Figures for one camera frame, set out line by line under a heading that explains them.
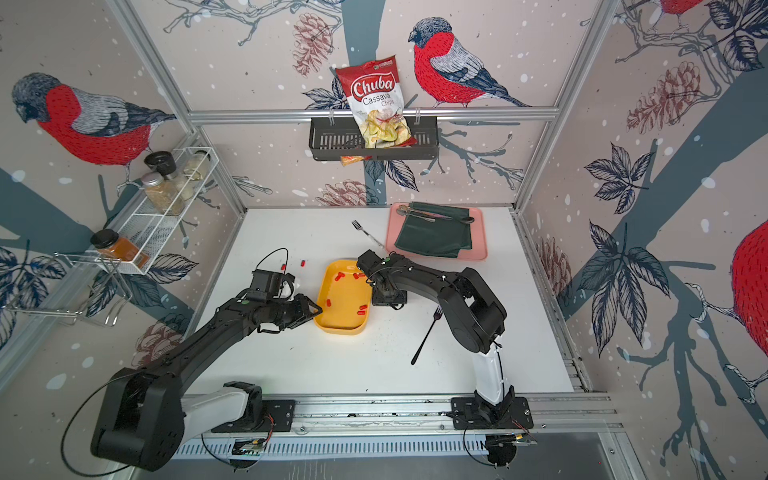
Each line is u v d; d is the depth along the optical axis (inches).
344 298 37.0
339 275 39.6
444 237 43.5
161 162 28.9
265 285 27.0
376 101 32.8
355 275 39.6
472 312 19.9
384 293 31.0
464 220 45.4
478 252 42.1
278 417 28.7
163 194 28.4
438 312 36.4
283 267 40.9
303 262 40.9
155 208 29.2
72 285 22.8
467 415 28.7
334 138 37.4
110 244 23.3
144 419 15.7
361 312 36.4
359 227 45.1
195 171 32.8
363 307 36.4
